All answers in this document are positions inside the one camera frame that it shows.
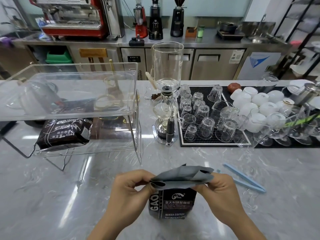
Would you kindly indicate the clear stemmed glass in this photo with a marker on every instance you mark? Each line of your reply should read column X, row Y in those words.
column 265, row 141
column 282, row 141
column 303, row 140
column 315, row 127

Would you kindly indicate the chrome sink faucet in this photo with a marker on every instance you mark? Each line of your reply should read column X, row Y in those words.
column 261, row 23

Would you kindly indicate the purple cloth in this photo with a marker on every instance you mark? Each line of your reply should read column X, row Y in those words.
column 5, row 41

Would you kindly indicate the wide clear glass tumbler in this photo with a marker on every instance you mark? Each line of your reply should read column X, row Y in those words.
column 270, row 79

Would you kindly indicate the blue plastic bag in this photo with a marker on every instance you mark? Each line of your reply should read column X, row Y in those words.
column 39, row 23

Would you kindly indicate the tall clear glass pitcher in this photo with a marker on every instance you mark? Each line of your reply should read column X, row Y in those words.
column 252, row 132

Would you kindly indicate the glass dish with brown spices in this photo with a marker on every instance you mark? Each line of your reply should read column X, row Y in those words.
column 155, row 96

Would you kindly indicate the black metal shelf rack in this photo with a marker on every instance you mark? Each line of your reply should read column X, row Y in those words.
column 285, row 18

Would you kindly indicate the red espresso machine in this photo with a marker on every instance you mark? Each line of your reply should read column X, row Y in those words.
column 72, row 17

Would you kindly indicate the cluster of upturned glass cups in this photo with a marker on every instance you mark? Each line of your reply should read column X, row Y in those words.
column 205, row 127

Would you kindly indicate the green plastic bin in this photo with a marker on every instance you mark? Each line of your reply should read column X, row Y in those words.
column 58, row 57

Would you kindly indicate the black tamper station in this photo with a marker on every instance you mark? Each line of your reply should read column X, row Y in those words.
column 136, row 42

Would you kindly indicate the black white-edged bar mat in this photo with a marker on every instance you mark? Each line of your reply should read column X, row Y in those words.
column 200, row 142

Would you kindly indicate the black grinder dark hopper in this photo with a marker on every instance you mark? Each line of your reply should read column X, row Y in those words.
column 177, row 24

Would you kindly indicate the pile of white ceramic cups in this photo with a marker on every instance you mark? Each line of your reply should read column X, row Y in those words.
column 260, row 98

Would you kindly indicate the plain black coffee bag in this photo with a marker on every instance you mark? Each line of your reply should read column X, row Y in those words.
column 175, row 204

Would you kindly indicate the steel water boiler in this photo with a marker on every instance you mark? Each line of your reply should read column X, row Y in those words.
column 115, row 17

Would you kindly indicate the clear acrylic shelf rack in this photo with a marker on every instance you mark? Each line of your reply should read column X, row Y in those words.
column 75, row 92

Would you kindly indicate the person's left hand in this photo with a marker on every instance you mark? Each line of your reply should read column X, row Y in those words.
column 125, row 204

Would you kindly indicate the green jar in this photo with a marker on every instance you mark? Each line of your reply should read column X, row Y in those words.
column 200, row 32

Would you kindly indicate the brass drip stand wooden base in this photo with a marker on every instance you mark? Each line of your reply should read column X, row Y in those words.
column 113, row 72

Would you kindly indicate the glass siphon coffee maker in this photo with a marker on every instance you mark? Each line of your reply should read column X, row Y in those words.
column 167, row 62

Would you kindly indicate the person's left forearm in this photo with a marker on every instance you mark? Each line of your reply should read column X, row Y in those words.
column 110, row 232

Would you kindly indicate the red coffee grinder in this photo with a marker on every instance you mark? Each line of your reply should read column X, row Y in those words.
column 141, row 24

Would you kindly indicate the cream stirring paddle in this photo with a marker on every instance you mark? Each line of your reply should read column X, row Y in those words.
column 150, row 79

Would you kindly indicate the glass serving jug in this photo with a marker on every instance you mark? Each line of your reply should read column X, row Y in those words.
column 222, row 112

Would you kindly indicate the black cooking pot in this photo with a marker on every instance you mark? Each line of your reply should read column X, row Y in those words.
column 228, row 27

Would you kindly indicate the person's right hand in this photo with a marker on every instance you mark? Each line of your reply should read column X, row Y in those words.
column 222, row 199

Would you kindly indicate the steel french press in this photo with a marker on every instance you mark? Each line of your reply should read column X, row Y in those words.
column 306, row 93

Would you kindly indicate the person's right forearm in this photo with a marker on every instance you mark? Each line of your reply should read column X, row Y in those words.
column 242, row 229

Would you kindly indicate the black grinder clear hopper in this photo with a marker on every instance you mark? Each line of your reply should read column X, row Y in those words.
column 155, row 24

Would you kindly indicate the long plain black bar mat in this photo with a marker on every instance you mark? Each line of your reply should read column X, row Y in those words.
column 287, row 146

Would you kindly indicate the wooden chair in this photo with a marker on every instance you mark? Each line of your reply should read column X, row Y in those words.
column 93, row 52

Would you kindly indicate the coffee bag with orange label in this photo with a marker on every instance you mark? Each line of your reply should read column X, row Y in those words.
column 65, row 134

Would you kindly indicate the stainless steel counter cabinet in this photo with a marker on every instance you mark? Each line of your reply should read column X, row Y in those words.
column 212, row 69

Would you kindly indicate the black induction cooker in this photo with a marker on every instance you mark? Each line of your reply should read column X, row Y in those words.
column 230, row 36

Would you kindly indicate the clear glass kettle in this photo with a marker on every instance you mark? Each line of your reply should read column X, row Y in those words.
column 37, row 97

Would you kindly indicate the blue sealing clip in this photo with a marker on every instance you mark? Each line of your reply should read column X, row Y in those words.
column 261, row 189

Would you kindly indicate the white panel with blue mark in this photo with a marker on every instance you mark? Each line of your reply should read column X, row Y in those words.
column 260, row 62

